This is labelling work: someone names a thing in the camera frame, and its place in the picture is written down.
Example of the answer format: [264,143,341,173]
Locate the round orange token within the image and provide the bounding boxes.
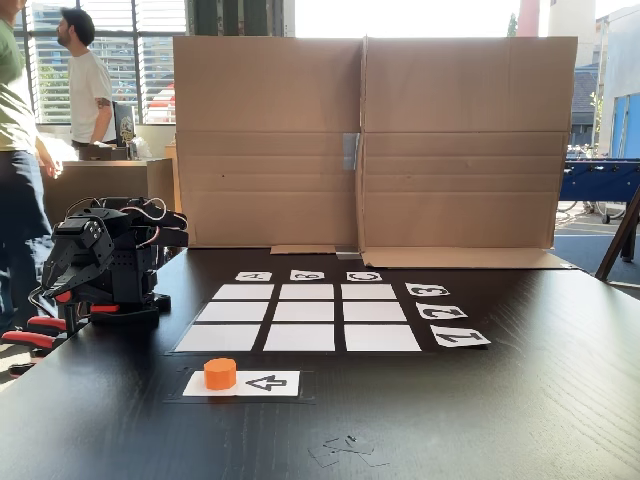
[203,357,237,391]

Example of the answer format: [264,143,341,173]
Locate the white nine-square grid sheet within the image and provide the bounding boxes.
[174,283,424,354]

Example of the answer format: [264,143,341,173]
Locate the brown wooden counter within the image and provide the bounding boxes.
[42,157,176,227]

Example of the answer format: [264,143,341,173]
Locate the person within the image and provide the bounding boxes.
[55,7,117,150]
[0,0,65,337]

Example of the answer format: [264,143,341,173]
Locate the white plastic bags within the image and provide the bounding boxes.
[127,137,154,160]

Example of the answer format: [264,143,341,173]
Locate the black mini fridge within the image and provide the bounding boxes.
[112,101,137,149]

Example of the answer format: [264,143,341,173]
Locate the white arrow paper sheet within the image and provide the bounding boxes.
[182,370,301,399]

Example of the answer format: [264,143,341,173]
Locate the grey tape strip on cardboard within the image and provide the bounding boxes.
[342,132,361,170]

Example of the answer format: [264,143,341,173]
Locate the paper label number 3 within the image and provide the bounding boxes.
[404,282,451,297]

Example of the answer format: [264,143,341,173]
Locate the paper label number 2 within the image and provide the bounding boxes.
[415,301,470,320]

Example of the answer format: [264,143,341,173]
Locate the brown cardboard screen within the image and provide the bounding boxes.
[171,33,581,270]

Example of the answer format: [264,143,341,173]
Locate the paper label number 1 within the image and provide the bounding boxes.
[429,324,493,348]

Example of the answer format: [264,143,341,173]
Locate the blue foosball table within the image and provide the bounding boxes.
[558,158,640,225]

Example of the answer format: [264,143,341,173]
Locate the dark wooden stand leg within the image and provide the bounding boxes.
[594,187,640,290]

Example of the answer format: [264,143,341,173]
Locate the black power cable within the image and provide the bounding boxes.
[27,286,57,321]

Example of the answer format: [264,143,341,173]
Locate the red white servo cable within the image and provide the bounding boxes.
[64,196,167,249]

